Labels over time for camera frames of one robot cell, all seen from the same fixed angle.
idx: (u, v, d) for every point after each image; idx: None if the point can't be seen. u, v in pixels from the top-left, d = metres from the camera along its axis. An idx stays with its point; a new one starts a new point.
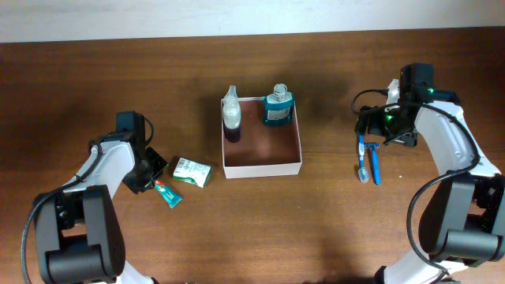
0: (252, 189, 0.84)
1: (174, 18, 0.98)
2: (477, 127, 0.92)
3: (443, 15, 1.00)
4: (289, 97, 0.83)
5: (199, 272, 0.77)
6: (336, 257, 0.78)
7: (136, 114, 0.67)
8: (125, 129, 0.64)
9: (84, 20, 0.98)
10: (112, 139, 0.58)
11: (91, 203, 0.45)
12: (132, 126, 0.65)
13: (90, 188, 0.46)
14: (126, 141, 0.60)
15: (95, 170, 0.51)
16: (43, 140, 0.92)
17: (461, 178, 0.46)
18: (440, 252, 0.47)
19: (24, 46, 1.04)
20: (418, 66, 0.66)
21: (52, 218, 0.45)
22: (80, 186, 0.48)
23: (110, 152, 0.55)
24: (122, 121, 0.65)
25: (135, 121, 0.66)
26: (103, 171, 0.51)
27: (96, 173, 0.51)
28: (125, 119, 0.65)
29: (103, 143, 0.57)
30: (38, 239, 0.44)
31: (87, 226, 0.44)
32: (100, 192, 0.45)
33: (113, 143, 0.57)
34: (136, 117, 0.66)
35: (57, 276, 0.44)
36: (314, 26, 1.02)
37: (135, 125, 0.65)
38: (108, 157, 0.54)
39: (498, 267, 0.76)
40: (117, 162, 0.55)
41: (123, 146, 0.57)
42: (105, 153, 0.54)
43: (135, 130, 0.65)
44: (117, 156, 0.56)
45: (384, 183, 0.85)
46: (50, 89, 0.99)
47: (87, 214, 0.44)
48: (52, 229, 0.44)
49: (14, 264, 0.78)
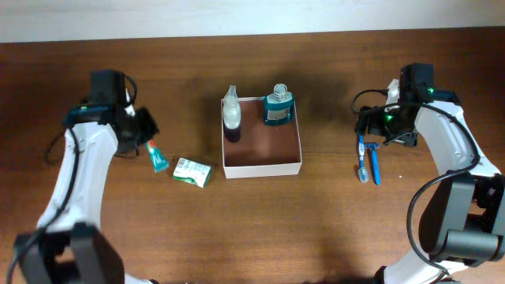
0: (252, 189, 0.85)
1: (174, 18, 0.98)
2: (477, 126, 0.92)
3: (442, 15, 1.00)
4: (289, 97, 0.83)
5: (198, 272, 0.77)
6: (336, 257, 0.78)
7: (113, 75, 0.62)
8: (102, 93, 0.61)
9: (84, 20, 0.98)
10: (88, 116, 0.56)
11: (81, 248, 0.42)
12: (109, 91, 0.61)
13: (77, 231, 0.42)
14: (102, 114, 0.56)
15: (77, 189, 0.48)
16: (43, 140, 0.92)
17: (461, 178, 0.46)
18: (440, 252, 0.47)
19: (23, 46, 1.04)
20: (418, 66, 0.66)
21: (40, 264, 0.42)
22: (65, 218, 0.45)
23: (87, 148, 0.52)
24: (97, 83, 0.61)
25: (113, 83, 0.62)
26: (85, 188, 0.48)
27: (79, 195, 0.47)
28: (100, 81, 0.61)
29: (76, 129, 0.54)
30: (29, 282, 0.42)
31: (80, 266, 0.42)
32: (89, 234, 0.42)
33: (89, 130, 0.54)
34: (112, 78, 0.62)
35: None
36: (315, 26, 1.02)
37: (111, 89, 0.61)
38: (87, 162, 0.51)
39: (497, 267, 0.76)
40: (98, 164, 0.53)
41: (102, 130, 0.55)
42: (82, 153, 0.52)
43: (113, 95, 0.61)
44: (96, 153, 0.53)
45: (384, 183, 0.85)
46: (48, 89, 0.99)
47: (78, 258, 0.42)
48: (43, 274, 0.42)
49: None
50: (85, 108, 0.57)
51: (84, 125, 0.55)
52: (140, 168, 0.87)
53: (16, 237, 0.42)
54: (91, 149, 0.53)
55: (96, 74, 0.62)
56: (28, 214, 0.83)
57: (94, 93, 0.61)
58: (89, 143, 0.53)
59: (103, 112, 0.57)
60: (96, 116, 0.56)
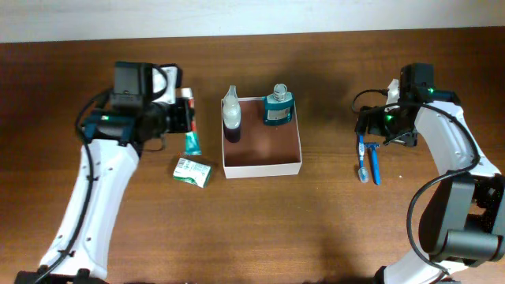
0: (251, 189, 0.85)
1: (174, 18, 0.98)
2: (477, 126, 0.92)
3: (442, 16, 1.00)
4: (289, 97, 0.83)
5: (198, 272, 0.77)
6: (336, 257, 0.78)
7: (138, 72, 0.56)
8: (125, 92, 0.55)
9: (84, 20, 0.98)
10: (110, 132, 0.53)
11: None
12: (135, 89, 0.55)
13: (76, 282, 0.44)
14: (122, 128, 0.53)
15: (84, 227, 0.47)
16: (43, 140, 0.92)
17: (461, 179, 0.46)
18: (440, 252, 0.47)
19: (23, 46, 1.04)
20: (419, 66, 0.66)
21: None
22: (68, 262, 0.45)
23: (102, 181, 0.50)
24: (121, 80, 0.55)
25: (138, 80, 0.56)
26: (94, 226, 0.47)
27: (86, 235, 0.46)
28: (125, 80, 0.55)
29: (93, 149, 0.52)
30: None
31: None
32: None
33: (106, 152, 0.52)
34: (137, 74, 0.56)
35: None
36: (315, 25, 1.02)
37: (137, 86, 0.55)
38: (99, 194, 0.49)
39: (497, 267, 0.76)
40: (110, 195, 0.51)
41: (120, 152, 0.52)
42: (95, 185, 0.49)
43: (138, 94, 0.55)
44: (110, 181, 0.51)
45: (384, 183, 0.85)
46: (48, 89, 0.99)
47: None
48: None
49: (13, 265, 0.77)
50: (107, 120, 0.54)
51: (102, 147, 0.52)
52: (140, 168, 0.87)
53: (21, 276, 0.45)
54: (106, 181, 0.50)
55: (121, 68, 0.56)
56: (27, 213, 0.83)
57: (117, 91, 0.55)
58: (105, 169, 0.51)
59: (125, 125, 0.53)
60: (118, 130, 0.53)
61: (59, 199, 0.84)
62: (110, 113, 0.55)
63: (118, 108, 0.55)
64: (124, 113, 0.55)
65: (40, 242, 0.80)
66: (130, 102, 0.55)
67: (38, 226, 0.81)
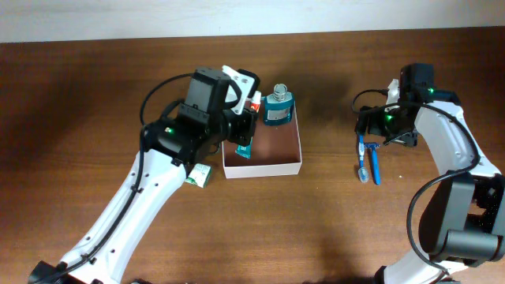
0: (251, 189, 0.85)
1: (174, 18, 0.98)
2: (477, 126, 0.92)
3: (442, 16, 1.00)
4: (289, 97, 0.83)
5: (198, 272, 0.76)
6: (336, 257, 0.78)
7: (212, 90, 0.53)
8: (195, 106, 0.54)
9: (83, 20, 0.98)
10: (168, 146, 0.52)
11: None
12: (204, 106, 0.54)
13: None
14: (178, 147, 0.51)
15: (113, 237, 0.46)
16: (43, 140, 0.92)
17: (462, 179, 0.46)
18: (440, 252, 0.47)
19: (22, 46, 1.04)
20: (418, 66, 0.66)
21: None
22: (86, 268, 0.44)
23: (145, 195, 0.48)
24: (196, 91, 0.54)
25: (210, 97, 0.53)
26: (121, 239, 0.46)
27: (111, 246, 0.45)
28: (196, 93, 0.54)
29: (147, 158, 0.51)
30: None
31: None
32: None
33: (158, 167, 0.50)
34: (211, 90, 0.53)
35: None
36: (315, 26, 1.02)
37: (209, 103, 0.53)
38: (137, 209, 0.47)
39: (497, 267, 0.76)
40: (148, 212, 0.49)
41: (171, 170, 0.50)
42: (137, 197, 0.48)
43: (207, 111, 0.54)
44: (153, 198, 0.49)
45: (384, 183, 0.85)
46: (48, 88, 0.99)
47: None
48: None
49: (13, 266, 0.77)
50: (170, 132, 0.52)
51: (156, 158, 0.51)
52: None
53: (40, 265, 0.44)
54: (149, 196, 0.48)
55: (199, 79, 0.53)
56: (25, 213, 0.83)
57: (188, 102, 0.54)
58: (151, 183, 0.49)
59: (185, 143, 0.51)
60: (175, 147, 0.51)
61: (59, 199, 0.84)
62: (173, 124, 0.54)
63: (184, 120, 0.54)
64: (188, 127, 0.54)
65: (39, 242, 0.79)
66: (196, 119, 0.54)
67: (38, 227, 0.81)
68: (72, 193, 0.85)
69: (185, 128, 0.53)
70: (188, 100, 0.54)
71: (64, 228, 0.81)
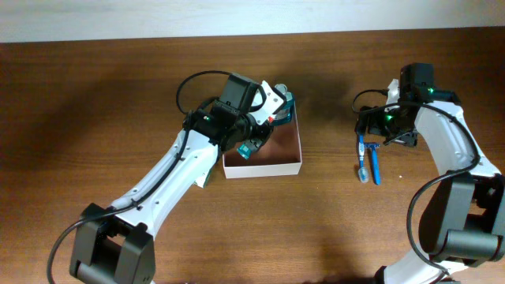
0: (251, 189, 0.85)
1: (174, 18, 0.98)
2: (477, 126, 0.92)
3: (441, 16, 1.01)
4: (289, 97, 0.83)
5: (198, 272, 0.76)
6: (336, 257, 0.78)
7: (245, 90, 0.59)
8: (228, 103, 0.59)
9: (83, 20, 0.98)
10: (205, 129, 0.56)
11: (130, 248, 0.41)
12: (237, 102, 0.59)
13: (135, 231, 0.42)
14: (213, 133, 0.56)
15: (158, 192, 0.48)
16: (43, 140, 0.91)
17: (463, 179, 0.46)
18: (442, 251, 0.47)
19: (22, 46, 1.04)
20: (418, 66, 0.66)
21: (94, 237, 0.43)
22: (132, 214, 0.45)
23: (188, 159, 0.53)
24: (230, 90, 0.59)
25: (243, 96, 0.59)
26: (164, 196, 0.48)
27: (156, 199, 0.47)
28: (230, 92, 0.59)
29: (189, 135, 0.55)
30: (75, 247, 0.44)
31: (120, 261, 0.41)
32: (142, 242, 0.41)
33: (199, 143, 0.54)
34: (244, 89, 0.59)
35: (83, 278, 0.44)
36: (315, 26, 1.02)
37: (241, 101, 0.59)
38: (180, 173, 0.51)
39: (497, 267, 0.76)
40: (187, 180, 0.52)
41: (208, 147, 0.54)
42: (182, 161, 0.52)
43: (238, 108, 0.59)
44: (192, 168, 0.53)
45: (384, 183, 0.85)
46: (47, 88, 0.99)
47: (122, 256, 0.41)
48: (89, 248, 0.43)
49: (13, 265, 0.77)
50: (207, 121, 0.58)
51: (197, 136, 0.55)
52: (140, 168, 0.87)
53: (91, 204, 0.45)
54: (191, 162, 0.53)
55: (233, 80, 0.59)
56: (24, 213, 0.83)
57: (222, 99, 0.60)
58: (192, 155, 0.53)
59: (218, 130, 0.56)
60: (210, 132, 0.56)
61: (59, 199, 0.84)
62: (209, 114, 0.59)
63: (218, 113, 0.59)
64: (221, 117, 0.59)
65: (39, 242, 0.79)
66: (228, 113, 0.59)
67: (38, 226, 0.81)
68: (71, 193, 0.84)
69: (218, 118, 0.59)
70: (222, 98, 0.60)
71: (64, 227, 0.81)
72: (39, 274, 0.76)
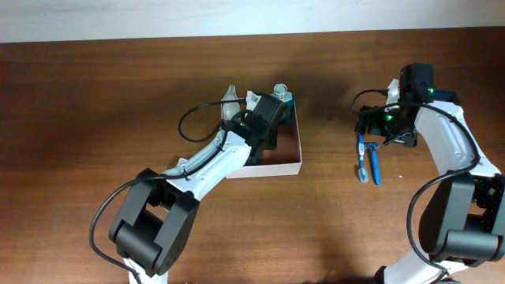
0: (252, 189, 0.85)
1: (174, 18, 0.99)
2: (478, 126, 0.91)
3: (440, 16, 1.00)
4: (289, 98, 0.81)
5: (198, 273, 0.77)
6: (335, 257, 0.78)
7: (276, 104, 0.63)
8: (260, 117, 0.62)
9: (83, 20, 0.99)
10: (240, 132, 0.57)
11: (181, 209, 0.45)
12: (269, 117, 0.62)
13: (184, 196, 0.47)
14: (248, 140, 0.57)
15: (203, 170, 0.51)
16: (43, 140, 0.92)
17: (462, 178, 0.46)
18: (442, 251, 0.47)
19: (22, 46, 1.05)
20: (418, 66, 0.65)
21: (144, 197, 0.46)
22: (181, 182, 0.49)
23: (230, 151, 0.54)
24: (264, 104, 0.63)
25: (274, 113, 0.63)
26: (207, 176, 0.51)
27: (202, 175, 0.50)
28: (263, 106, 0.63)
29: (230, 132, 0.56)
30: (124, 206, 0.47)
31: (166, 222, 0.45)
32: (191, 206, 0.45)
33: (238, 140, 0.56)
34: (276, 106, 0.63)
35: (120, 242, 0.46)
36: (315, 26, 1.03)
37: (273, 116, 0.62)
38: (222, 158, 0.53)
39: (497, 267, 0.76)
40: (225, 169, 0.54)
41: (244, 149, 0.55)
42: (224, 150, 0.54)
43: (268, 122, 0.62)
44: (231, 159, 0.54)
45: (384, 183, 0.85)
46: (47, 88, 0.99)
47: (170, 217, 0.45)
48: (137, 209, 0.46)
49: (13, 265, 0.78)
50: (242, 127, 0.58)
51: (236, 136, 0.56)
52: (140, 168, 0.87)
53: (144, 170, 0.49)
54: (232, 154, 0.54)
55: (267, 97, 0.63)
56: (24, 213, 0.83)
57: (255, 112, 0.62)
58: (230, 148, 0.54)
59: (251, 136, 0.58)
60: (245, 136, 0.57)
61: (59, 199, 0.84)
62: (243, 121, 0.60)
63: (249, 124, 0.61)
64: (253, 127, 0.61)
65: (40, 241, 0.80)
66: (259, 125, 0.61)
67: (38, 227, 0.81)
68: (72, 192, 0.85)
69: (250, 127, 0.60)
70: (255, 112, 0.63)
71: (64, 227, 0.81)
72: (40, 274, 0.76)
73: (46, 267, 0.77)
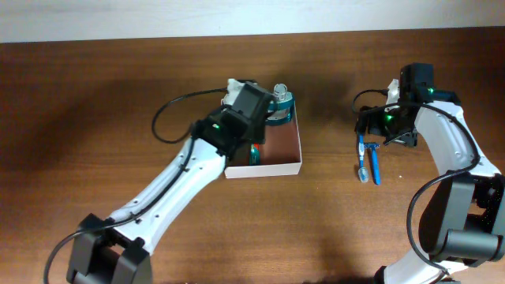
0: (252, 189, 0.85)
1: (174, 18, 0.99)
2: (478, 126, 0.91)
3: (439, 16, 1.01)
4: (289, 97, 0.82)
5: (198, 272, 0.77)
6: (335, 257, 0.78)
7: (258, 97, 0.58)
8: (241, 113, 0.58)
9: (83, 20, 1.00)
10: (212, 139, 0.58)
11: (125, 263, 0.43)
12: (249, 113, 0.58)
13: (130, 248, 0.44)
14: (219, 147, 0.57)
15: (158, 205, 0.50)
16: (43, 140, 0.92)
17: (461, 179, 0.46)
18: (441, 251, 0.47)
19: (20, 46, 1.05)
20: (418, 66, 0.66)
21: (88, 251, 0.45)
22: (131, 226, 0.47)
23: (193, 170, 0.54)
24: (244, 98, 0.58)
25: (256, 107, 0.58)
26: (162, 211, 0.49)
27: (156, 211, 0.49)
28: (243, 99, 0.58)
29: (196, 145, 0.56)
30: (72, 257, 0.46)
31: (114, 275, 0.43)
32: (138, 260, 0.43)
33: (206, 154, 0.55)
34: (257, 102, 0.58)
35: None
36: (315, 26, 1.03)
37: (254, 112, 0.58)
38: (185, 183, 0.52)
39: (497, 267, 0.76)
40: (188, 192, 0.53)
41: (215, 159, 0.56)
42: (186, 171, 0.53)
43: (249, 119, 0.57)
44: (196, 178, 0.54)
45: (384, 183, 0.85)
46: (47, 88, 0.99)
47: (118, 270, 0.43)
48: (85, 261, 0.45)
49: (13, 265, 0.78)
50: (217, 129, 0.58)
51: (204, 146, 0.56)
52: (140, 168, 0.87)
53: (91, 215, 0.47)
54: (196, 173, 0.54)
55: (247, 90, 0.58)
56: (24, 214, 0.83)
57: (234, 108, 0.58)
58: (196, 166, 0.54)
59: (226, 141, 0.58)
60: (217, 143, 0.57)
61: (58, 199, 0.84)
62: (219, 121, 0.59)
63: (229, 121, 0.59)
64: (232, 126, 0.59)
65: (40, 241, 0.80)
66: (239, 123, 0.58)
67: (39, 226, 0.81)
68: (72, 192, 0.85)
69: (227, 128, 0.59)
70: (235, 107, 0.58)
71: (64, 227, 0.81)
72: (40, 274, 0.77)
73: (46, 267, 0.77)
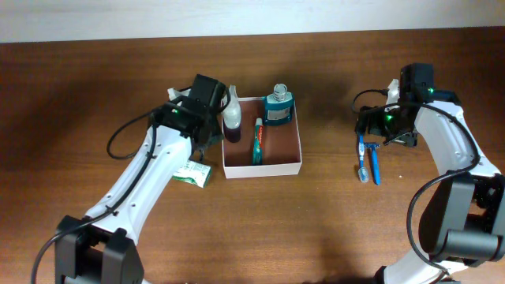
0: (252, 189, 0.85)
1: (174, 18, 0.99)
2: (478, 126, 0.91)
3: (439, 16, 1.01)
4: (289, 97, 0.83)
5: (197, 273, 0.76)
6: (336, 257, 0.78)
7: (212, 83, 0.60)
8: (197, 100, 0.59)
9: (81, 20, 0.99)
10: (173, 124, 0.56)
11: (110, 257, 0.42)
12: (207, 99, 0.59)
13: (113, 238, 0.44)
14: (182, 130, 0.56)
15: (132, 195, 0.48)
16: (41, 140, 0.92)
17: (461, 178, 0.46)
18: (442, 251, 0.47)
19: (18, 46, 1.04)
20: (419, 67, 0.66)
21: (72, 251, 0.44)
22: (110, 220, 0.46)
23: (161, 156, 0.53)
24: (199, 86, 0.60)
25: (212, 92, 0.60)
26: (139, 199, 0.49)
27: (132, 201, 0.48)
28: (198, 87, 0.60)
29: (158, 132, 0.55)
30: (57, 261, 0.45)
31: (104, 270, 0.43)
32: (121, 249, 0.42)
33: (170, 138, 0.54)
34: (213, 87, 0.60)
35: None
36: (315, 26, 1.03)
37: (211, 98, 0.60)
38: (155, 170, 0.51)
39: (497, 267, 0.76)
40: (160, 178, 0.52)
41: (181, 142, 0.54)
42: (155, 158, 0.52)
43: (207, 105, 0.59)
44: (166, 164, 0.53)
45: (384, 183, 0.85)
46: (45, 88, 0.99)
47: (106, 264, 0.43)
48: (71, 261, 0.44)
49: (11, 266, 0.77)
50: (177, 114, 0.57)
51: (166, 132, 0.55)
52: None
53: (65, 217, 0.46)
54: (165, 159, 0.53)
55: (200, 79, 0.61)
56: (22, 214, 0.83)
57: (192, 95, 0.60)
58: (164, 151, 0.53)
59: (188, 123, 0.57)
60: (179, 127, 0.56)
61: (57, 199, 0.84)
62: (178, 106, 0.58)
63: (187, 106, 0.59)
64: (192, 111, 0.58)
65: (39, 242, 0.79)
66: (197, 107, 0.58)
67: (38, 227, 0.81)
68: (71, 193, 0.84)
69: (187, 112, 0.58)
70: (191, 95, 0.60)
71: None
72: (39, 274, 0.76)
73: (46, 267, 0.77)
